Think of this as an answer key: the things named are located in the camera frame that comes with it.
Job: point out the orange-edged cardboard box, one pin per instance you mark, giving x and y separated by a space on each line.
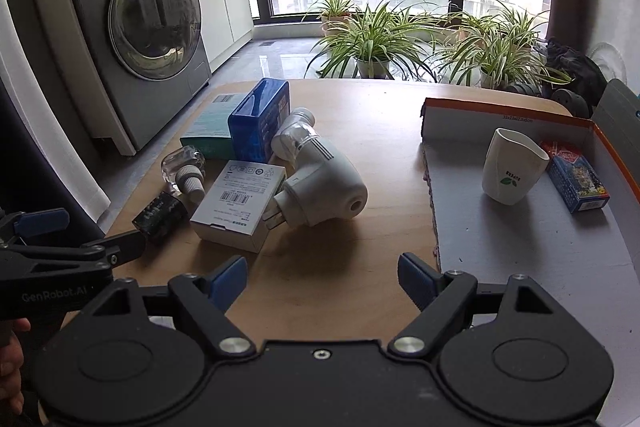
500 232

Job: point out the colourful snack packet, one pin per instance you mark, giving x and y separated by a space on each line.
575 182

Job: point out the clear glass bottle grey cap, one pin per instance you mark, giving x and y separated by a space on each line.
182 162

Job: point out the person's left hand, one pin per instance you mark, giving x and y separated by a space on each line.
10 367

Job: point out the white cup green leaf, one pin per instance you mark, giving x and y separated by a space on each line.
510 172

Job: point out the small dark patterned box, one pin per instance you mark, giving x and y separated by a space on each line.
160 217

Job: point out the large spider plant white pot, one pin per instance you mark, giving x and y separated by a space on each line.
372 42

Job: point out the blue box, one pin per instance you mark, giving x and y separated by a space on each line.
255 127

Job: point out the white plug-in device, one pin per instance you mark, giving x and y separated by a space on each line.
330 177

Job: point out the silver front-load washing machine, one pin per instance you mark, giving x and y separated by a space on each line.
100 72

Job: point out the teal cardboard box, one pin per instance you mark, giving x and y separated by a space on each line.
210 132

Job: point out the spider plant terracotta pot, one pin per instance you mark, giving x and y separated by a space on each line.
334 14

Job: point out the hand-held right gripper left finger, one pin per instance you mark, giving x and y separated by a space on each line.
231 278

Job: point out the white capped pill bottle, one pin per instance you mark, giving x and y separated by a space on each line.
295 142

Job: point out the white labelled box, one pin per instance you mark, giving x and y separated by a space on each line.
235 207

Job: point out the dark slipper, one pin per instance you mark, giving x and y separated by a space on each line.
522 89
572 104

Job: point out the small spider plant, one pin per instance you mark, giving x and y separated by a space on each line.
462 27

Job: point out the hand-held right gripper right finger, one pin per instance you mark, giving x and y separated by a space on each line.
414 279

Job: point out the white fan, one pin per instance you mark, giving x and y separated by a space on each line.
610 62

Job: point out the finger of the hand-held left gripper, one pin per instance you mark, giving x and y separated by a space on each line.
127 243
42 222

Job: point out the black bag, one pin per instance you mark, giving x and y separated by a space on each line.
575 67

